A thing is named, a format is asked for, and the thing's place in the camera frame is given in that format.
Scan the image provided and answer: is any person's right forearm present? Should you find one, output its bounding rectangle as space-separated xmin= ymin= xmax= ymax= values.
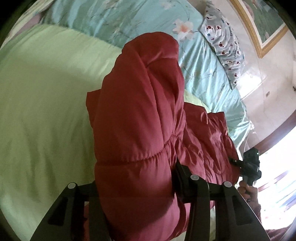
xmin=248 ymin=199 xmax=263 ymax=224

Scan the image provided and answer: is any light green bed sheet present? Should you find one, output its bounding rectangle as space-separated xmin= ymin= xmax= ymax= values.
xmin=0 ymin=23 xmax=208 ymax=241

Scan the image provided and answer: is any gold framed picture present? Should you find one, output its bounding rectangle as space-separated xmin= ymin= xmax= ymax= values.
xmin=228 ymin=0 xmax=289 ymax=58

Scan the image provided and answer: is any grey dotted printed pillow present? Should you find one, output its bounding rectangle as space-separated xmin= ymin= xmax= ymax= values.
xmin=199 ymin=0 xmax=246 ymax=90

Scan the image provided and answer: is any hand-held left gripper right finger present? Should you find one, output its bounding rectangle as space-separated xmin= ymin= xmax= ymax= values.
xmin=173 ymin=160 xmax=271 ymax=241

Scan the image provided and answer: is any person's right hand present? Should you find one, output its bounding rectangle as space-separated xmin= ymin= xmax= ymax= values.
xmin=238 ymin=179 xmax=259 ymax=204

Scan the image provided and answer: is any dark brown wooden trim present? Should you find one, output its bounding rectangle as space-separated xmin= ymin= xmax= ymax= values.
xmin=252 ymin=126 xmax=296 ymax=152

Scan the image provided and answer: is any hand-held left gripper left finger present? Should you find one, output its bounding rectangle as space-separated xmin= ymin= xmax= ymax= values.
xmin=29 ymin=181 xmax=111 ymax=241

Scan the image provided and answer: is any turquoise floral quilt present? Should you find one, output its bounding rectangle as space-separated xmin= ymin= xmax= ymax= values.
xmin=43 ymin=0 xmax=252 ymax=149

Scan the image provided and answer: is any red quilted jacket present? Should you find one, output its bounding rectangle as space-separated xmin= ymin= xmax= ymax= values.
xmin=85 ymin=32 xmax=242 ymax=241

